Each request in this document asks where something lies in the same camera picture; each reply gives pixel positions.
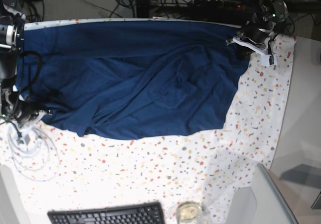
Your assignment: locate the dark blue t-shirt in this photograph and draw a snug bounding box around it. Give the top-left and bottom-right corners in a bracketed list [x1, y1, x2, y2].
[18, 21, 249, 140]

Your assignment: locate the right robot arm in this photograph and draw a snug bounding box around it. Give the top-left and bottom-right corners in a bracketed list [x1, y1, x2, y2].
[1, 2, 42, 126]

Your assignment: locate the terrazzo patterned tablecloth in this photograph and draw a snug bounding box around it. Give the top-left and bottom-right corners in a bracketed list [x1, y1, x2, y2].
[1, 19, 296, 223]

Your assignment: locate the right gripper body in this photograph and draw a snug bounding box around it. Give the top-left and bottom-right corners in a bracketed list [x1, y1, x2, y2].
[5, 100, 40, 124]

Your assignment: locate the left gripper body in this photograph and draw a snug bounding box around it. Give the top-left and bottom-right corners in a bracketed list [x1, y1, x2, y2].
[237, 24, 272, 45]

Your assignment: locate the coiled white cable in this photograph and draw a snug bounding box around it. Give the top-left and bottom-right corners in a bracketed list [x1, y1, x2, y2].
[6, 123, 60, 184]

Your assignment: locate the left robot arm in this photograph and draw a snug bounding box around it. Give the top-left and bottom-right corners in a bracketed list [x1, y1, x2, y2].
[239, 0, 288, 46]

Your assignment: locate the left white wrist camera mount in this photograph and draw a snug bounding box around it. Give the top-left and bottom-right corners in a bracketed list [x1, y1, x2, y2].
[226, 36, 277, 67]

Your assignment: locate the red lit power strip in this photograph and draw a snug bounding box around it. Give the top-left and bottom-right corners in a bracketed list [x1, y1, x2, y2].
[193, 0, 242, 9]

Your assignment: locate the black computer keyboard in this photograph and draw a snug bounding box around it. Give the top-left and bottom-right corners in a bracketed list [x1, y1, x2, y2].
[47, 202, 165, 224]

